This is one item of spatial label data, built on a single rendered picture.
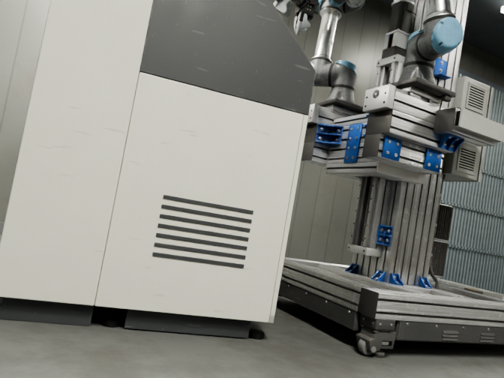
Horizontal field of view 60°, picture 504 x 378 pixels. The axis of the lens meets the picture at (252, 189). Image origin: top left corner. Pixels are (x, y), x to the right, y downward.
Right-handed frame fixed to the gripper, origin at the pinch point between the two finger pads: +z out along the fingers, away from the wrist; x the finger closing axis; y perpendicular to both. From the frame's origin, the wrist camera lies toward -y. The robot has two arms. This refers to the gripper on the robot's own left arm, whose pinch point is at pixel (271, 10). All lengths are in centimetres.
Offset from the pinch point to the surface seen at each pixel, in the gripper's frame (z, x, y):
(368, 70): -23, 284, 0
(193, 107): 36, -44, 22
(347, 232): 87, 253, 111
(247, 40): 10.7, -30.1, 13.4
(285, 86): 11.6, -23.7, 32.1
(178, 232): 63, -51, 51
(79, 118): 59, -64, 8
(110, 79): 46, -58, 3
